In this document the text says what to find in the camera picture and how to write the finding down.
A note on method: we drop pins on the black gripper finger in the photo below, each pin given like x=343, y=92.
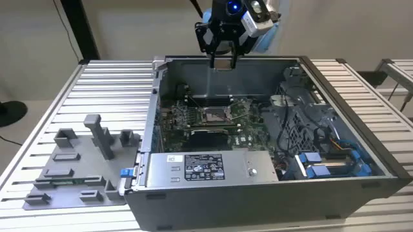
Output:
x=213, y=52
x=240, y=48

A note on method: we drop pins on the silver square CPU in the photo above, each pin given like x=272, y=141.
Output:
x=224, y=64

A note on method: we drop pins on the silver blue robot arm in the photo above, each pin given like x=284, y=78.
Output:
x=269, y=38

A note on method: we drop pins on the white clip RAM slot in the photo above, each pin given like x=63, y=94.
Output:
x=210, y=101
x=210, y=96

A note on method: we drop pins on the CPU socket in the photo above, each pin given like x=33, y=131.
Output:
x=215, y=116

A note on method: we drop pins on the green motherboard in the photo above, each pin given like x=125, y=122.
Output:
x=249, y=125

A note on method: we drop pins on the black graphics card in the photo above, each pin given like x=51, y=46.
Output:
x=208, y=140

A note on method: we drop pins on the grey drive cage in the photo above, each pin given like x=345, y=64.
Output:
x=300, y=125

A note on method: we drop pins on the black box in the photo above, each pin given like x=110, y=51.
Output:
x=371, y=79

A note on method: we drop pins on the metal slat side table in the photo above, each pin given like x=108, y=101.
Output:
x=399, y=70

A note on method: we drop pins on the silver power supply unit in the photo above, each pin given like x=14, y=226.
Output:
x=161, y=174

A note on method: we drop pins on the blue case latch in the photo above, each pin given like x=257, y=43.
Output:
x=125, y=172

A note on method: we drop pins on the grey plastic parts rack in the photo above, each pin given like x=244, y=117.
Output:
x=90, y=166

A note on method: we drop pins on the dark grey PC case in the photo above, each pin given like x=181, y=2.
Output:
x=227, y=205

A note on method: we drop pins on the black round stand base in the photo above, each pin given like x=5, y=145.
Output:
x=11, y=112

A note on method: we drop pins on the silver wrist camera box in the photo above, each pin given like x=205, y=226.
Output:
x=259, y=23

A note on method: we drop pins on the black upright post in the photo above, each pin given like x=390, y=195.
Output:
x=82, y=29

